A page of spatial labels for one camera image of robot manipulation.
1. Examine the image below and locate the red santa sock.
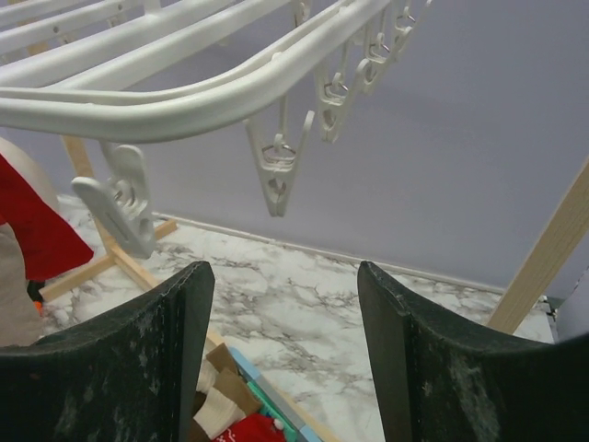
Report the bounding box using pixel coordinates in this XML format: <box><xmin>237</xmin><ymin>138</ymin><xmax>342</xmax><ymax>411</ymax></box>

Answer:
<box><xmin>1</xmin><ymin>157</ymin><xmax>94</xmax><ymax>281</ymax></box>

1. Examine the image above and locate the red snowflake sock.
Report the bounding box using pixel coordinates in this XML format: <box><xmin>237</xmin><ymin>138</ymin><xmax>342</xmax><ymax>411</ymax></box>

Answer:
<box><xmin>214</xmin><ymin>413</ymin><xmax>286</xmax><ymax>442</ymax></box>

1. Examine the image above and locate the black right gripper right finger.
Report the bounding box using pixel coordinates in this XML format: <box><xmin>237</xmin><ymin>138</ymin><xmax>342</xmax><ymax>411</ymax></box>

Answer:
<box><xmin>357</xmin><ymin>262</ymin><xmax>588</xmax><ymax>441</ymax></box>

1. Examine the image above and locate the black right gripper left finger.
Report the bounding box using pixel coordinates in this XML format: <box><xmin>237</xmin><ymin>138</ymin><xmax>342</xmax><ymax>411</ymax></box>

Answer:
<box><xmin>1</xmin><ymin>262</ymin><xmax>214</xmax><ymax>441</ymax></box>

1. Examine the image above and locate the white hanger clip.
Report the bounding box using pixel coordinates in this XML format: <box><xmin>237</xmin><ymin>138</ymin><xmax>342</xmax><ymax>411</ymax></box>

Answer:
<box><xmin>314</xmin><ymin>41</ymin><xmax>364</xmax><ymax>143</ymax></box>
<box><xmin>391</xmin><ymin>0</ymin><xmax>433</xmax><ymax>62</ymax></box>
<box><xmin>244</xmin><ymin>94</ymin><xmax>315</xmax><ymax>217</ymax></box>
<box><xmin>72</xmin><ymin>141</ymin><xmax>156</xmax><ymax>259</ymax></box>
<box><xmin>353</xmin><ymin>5</ymin><xmax>392</xmax><ymax>95</ymax></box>
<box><xmin>291</xmin><ymin>0</ymin><xmax>313</xmax><ymax>27</ymax></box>

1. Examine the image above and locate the wooden hanger rack frame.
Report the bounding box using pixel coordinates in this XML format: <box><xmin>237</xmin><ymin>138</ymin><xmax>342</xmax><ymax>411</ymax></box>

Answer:
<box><xmin>27</xmin><ymin>41</ymin><xmax>589</xmax><ymax>442</ymax></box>

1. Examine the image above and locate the orange black highlighter pen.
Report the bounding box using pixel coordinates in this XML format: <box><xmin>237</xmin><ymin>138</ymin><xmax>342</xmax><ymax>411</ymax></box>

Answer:
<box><xmin>27</xmin><ymin>281</ymin><xmax>45</xmax><ymax>315</ymax></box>

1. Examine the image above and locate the cream ribbed sock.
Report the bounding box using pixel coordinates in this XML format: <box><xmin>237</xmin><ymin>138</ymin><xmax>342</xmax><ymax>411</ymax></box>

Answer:
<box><xmin>188</xmin><ymin>343</ymin><xmax>262</xmax><ymax>441</ymax></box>

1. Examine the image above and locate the white plastic clip hanger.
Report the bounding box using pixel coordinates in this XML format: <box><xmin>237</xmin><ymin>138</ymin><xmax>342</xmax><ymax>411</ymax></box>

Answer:
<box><xmin>1</xmin><ymin>1</ymin><xmax>387</xmax><ymax>144</ymax></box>

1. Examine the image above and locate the pastel round drawer box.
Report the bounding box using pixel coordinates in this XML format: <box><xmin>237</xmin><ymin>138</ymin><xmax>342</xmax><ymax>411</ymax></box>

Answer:
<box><xmin>1</xmin><ymin>138</ymin><xmax>60</xmax><ymax>213</ymax></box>

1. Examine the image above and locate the red beige reindeer sock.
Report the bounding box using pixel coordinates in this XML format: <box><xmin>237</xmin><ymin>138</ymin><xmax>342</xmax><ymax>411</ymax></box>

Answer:
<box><xmin>0</xmin><ymin>224</ymin><xmax>43</xmax><ymax>347</ymax></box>

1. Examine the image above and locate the green cloth item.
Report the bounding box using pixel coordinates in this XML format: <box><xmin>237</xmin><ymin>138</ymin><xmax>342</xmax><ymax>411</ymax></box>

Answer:
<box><xmin>247</xmin><ymin>381</ymin><xmax>297</xmax><ymax>442</ymax></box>

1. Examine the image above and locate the blue perforated plastic basket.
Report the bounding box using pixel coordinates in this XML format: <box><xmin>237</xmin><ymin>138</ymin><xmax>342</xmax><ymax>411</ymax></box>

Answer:
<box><xmin>229</xmin><ymin>346</ymin><xmax>328</xmax><ymax>442</ymax></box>

